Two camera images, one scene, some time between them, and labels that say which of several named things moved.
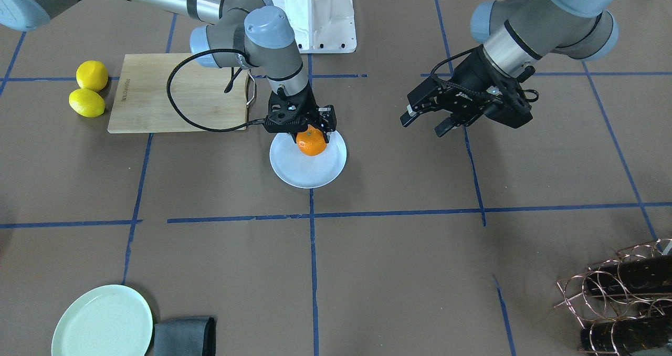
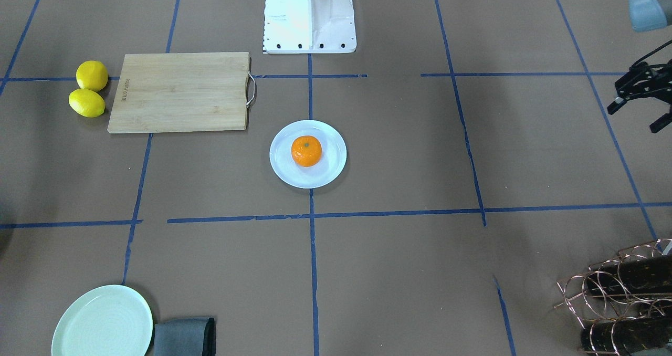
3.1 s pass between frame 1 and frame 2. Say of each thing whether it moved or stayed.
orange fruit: moved
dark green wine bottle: stayed
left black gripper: moved
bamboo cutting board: stayed
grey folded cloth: stayed
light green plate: stayed
